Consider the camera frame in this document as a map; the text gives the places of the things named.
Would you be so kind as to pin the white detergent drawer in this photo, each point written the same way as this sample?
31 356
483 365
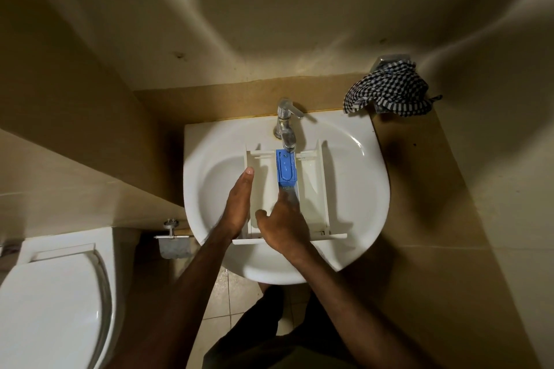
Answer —
313 191

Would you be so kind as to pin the black white checkered cloth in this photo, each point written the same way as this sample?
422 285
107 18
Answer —
389 87

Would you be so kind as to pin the chrome soap dish holder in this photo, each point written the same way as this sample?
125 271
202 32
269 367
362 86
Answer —
387 59

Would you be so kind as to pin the white ceramic sink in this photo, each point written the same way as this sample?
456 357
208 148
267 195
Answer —
359 191

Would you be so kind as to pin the person's right hand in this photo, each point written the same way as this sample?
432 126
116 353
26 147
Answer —
281 226

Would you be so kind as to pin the person's left hand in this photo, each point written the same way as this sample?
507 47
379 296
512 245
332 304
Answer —
238 204

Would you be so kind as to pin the person's right forearm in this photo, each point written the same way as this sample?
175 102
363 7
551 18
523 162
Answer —
359 321

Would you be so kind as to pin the person's left forearm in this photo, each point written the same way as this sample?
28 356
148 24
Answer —
173 308

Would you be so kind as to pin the chrome toilet paper holder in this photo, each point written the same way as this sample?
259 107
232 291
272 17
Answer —
173 247

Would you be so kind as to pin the white toilet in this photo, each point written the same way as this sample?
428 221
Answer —
52 308

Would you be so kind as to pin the person's dark shorts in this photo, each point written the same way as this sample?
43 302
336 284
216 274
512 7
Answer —
259 338

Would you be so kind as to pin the chrome sink faucet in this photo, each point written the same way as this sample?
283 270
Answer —
283 122

